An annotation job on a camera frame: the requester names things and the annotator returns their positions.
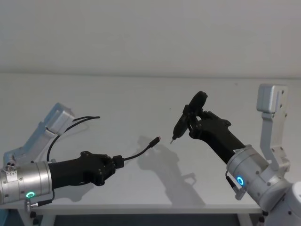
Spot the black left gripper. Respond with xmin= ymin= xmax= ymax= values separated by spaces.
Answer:
xmin=48 ymin=151 xmax=125 ymax=188

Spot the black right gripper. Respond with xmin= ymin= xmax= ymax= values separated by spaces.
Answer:
xmin=182 ymin=105 xmax=247 ymax=163

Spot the black handheld tool silver tip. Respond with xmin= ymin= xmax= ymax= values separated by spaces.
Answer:
xmin=170 ymin=90 xmax=209 ymax=145

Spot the black cable with small plug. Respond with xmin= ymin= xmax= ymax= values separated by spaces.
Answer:
xmin=122 ymin=136 xmax=162 ymax=162

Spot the teal blue panel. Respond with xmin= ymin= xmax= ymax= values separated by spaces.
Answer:
xmin=0 ymin=208 xmax=32 ymax=226

